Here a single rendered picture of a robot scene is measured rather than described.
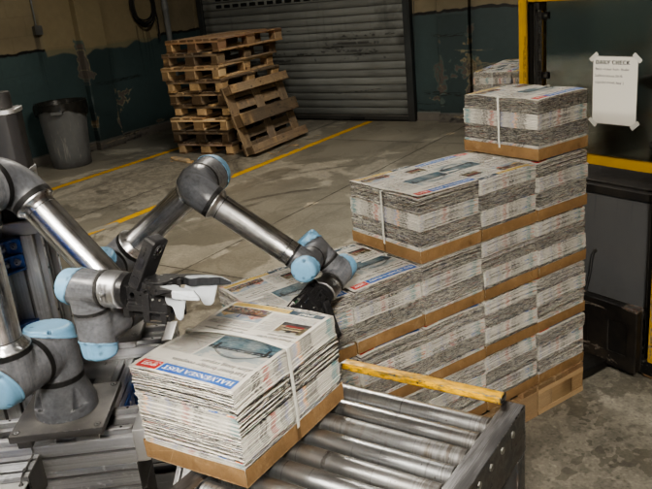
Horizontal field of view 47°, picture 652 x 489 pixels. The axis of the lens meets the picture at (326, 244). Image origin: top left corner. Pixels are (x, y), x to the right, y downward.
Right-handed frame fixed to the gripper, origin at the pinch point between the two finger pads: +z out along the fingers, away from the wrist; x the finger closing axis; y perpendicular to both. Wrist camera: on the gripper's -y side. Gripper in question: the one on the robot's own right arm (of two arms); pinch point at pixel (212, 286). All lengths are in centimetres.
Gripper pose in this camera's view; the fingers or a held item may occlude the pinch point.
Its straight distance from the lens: 142.1
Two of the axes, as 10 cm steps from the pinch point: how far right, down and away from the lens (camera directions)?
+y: 0.4, 9.8, 2.1
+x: -3.9, 2.0, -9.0
